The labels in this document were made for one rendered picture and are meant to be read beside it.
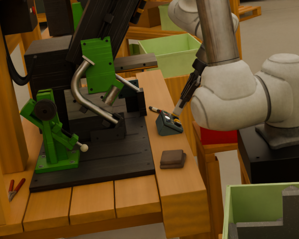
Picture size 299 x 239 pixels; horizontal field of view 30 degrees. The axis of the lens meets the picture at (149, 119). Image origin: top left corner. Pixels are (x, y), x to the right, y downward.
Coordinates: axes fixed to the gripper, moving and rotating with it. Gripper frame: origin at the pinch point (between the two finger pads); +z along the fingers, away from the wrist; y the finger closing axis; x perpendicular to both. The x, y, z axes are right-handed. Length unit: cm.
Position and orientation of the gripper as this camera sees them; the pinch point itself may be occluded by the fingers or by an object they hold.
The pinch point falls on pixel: (179, 106)
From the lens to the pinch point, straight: 223.9
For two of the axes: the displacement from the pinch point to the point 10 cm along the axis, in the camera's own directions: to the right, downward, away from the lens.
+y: -0.7, -3.2, 9.4
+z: -4.6, 8.5, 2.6
